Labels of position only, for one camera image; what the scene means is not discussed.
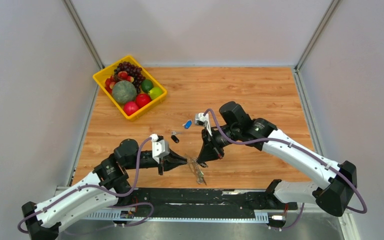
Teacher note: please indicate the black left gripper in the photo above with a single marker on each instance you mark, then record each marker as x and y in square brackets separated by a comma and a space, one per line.
[170, 161]

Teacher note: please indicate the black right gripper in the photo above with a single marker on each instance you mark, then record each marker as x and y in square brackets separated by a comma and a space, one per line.
[208, 152]

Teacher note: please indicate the silver keyring bunch with keys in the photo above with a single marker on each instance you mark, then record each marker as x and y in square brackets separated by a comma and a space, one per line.
[195, 168]

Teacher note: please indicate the silver key with blue tag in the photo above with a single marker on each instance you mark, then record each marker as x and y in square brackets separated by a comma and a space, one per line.
[188, 124]

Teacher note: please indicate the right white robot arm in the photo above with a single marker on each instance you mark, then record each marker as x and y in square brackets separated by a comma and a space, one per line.
[332, 184]

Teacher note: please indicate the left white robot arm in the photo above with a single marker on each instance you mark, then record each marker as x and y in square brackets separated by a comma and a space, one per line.
[106, 186]

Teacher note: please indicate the red apple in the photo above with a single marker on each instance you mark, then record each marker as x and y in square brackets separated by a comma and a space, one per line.
[130, 108]
[142, 100]

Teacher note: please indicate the dark green lime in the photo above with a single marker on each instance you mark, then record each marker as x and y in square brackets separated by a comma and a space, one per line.
[146, 85]

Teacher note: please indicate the green netted melon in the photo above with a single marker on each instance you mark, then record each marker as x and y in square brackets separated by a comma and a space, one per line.
[124, 92]

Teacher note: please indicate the red-yellow peach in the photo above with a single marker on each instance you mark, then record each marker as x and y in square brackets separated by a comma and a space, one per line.
[130, 79]

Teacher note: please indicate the dark purple grape bunch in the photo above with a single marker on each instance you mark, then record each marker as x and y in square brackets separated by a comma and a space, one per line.
[133, 71]

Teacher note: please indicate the yellow plastic fruit tray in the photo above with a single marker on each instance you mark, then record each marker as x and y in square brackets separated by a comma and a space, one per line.
[104, 79]

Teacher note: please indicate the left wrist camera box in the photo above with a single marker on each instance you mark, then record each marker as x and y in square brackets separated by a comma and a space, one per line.
[160, 147]

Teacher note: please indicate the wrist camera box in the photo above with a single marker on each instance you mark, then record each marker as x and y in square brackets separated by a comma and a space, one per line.
[160, 147]
[203, 120]

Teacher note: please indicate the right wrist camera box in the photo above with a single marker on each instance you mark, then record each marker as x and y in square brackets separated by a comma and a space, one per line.
[203, 120]

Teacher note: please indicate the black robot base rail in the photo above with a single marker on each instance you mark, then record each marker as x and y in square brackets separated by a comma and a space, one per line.
[202, 203]

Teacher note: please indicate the right aluminium frame post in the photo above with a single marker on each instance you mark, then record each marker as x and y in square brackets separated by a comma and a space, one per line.
[333, 5]

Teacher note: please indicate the aluminium frame post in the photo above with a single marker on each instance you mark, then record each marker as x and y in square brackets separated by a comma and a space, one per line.
[71, 9]
[333, 5]

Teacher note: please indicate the left aluminium frame post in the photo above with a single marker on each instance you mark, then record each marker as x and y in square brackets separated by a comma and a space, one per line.
[71, 9]

